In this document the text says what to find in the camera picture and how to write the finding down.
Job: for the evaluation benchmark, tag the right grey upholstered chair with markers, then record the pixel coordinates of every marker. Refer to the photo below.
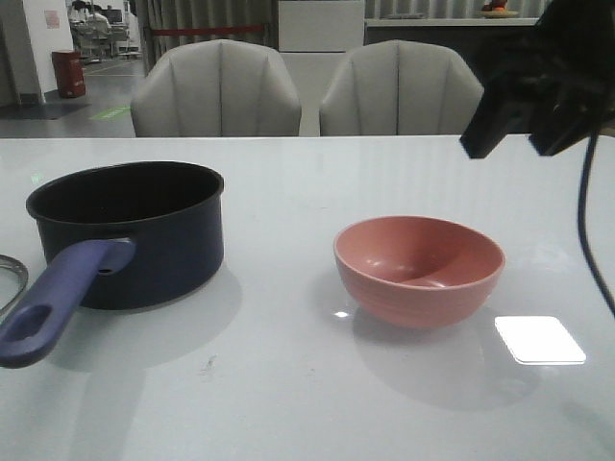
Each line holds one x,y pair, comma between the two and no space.
337,115

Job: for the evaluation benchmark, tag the blue saucepan with handle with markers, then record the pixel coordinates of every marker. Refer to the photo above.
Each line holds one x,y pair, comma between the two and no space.
116,237

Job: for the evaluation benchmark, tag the red barrier belt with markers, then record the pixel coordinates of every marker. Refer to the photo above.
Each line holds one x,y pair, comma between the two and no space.
215,31

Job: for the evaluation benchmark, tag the dark floor mat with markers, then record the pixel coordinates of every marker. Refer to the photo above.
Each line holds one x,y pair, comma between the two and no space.
40,112

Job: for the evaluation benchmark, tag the fruit plate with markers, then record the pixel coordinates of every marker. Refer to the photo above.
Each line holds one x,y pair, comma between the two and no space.
493,9

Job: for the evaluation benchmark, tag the pink plastic bowl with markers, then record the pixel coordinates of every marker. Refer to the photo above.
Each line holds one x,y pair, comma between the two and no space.
416,271

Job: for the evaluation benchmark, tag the left grey upholstered chair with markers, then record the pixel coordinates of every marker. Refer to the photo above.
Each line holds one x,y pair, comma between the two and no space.
218,88

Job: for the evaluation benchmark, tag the dark sideboard counter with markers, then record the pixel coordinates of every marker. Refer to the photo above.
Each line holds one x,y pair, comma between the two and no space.
432,38

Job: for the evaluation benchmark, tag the white cabinet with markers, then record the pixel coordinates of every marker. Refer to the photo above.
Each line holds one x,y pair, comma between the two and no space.
320,26

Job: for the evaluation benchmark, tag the grey upholstered chair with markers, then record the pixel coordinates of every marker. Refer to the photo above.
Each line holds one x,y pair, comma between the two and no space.
337,115
218,88

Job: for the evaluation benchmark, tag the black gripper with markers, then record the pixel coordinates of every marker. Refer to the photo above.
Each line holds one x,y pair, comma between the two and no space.
556,76

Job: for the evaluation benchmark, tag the red trash bin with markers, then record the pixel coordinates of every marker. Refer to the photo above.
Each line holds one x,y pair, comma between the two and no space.
69,73

